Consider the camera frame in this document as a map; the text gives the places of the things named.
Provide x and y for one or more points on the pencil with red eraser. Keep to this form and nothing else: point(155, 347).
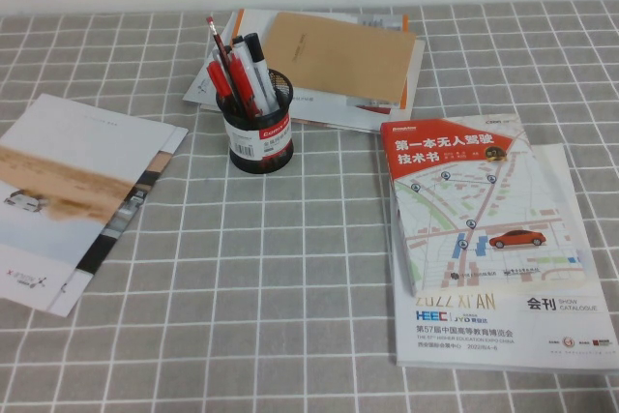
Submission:
point(217, 40)

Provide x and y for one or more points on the grey pen with black cap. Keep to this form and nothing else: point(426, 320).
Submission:
point(226, 51)

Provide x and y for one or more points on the white show catalogue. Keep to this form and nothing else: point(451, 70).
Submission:
point(483, 335)

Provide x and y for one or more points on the brochure with desert car photo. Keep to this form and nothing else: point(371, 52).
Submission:
point(63, 181)

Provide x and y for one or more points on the black mesh pen holder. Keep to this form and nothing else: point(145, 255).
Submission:
point(261, 147)

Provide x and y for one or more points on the white brochure with black stripe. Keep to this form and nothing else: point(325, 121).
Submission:
point(130, 210)

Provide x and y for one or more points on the grey checked tablecloth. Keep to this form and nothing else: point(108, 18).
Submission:
point(217, 287)

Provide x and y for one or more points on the white folded leaflet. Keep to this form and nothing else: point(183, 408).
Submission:
point(198, 89)

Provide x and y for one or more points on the brown kraft notebook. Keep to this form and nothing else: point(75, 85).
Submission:
point(338, 55)

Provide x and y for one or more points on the thick red pen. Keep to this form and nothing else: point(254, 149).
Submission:
point(218, 78)

